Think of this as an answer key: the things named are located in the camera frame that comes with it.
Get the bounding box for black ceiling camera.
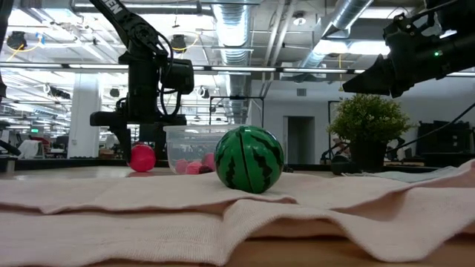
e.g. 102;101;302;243
6;30;29;51
170;33;188;53

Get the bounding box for silver corrugated ventilation duct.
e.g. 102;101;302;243
211;0;254;125

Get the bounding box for black computer monitor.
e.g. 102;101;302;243
139;113;186;145

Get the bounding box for grey blue microfiber cloth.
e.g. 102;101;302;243
343;165;461;183

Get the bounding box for pink red toy ball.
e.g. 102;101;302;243
128;143;157;174

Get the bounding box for clear plastic tupperware container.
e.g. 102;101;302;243
163;124;240;176

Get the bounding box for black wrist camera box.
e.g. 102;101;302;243
383;12;437;40
160;58;195;96

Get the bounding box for small dark round object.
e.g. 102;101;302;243
330;162;350;177

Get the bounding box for pale pink knit cloth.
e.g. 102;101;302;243
0;159;475;267

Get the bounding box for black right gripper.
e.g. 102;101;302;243
343;33;433;99

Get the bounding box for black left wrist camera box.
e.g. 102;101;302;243
160;58;195;96

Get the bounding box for green striped watermelon toy ball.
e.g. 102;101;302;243
214;125;286;194

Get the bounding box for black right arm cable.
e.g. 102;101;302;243
384;102;475;154

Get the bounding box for grey metal post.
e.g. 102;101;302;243
0;155;18;174

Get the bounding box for yellow hanging cable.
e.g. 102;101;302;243
172;31;200;52

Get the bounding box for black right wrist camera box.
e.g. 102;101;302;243
383;12;437;40

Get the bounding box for white square pillar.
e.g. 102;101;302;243
67;72;103;159

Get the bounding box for small pink toy fruit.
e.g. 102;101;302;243
174;158;191;174

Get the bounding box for silver slanted ventilation duct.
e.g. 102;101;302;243
296;0;374;70

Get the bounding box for long overhead light bar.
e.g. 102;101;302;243
0;62;475;78

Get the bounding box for dark grey doorway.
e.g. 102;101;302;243
283;116;316;165

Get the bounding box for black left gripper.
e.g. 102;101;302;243
90;94;186;162

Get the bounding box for green potted plant black pot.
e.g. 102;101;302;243
327;93;413;174

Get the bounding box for pink lumpy toy fruit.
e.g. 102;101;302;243
202;152;217;171

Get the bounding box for black equipment cabinets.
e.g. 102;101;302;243
417;119;475;168

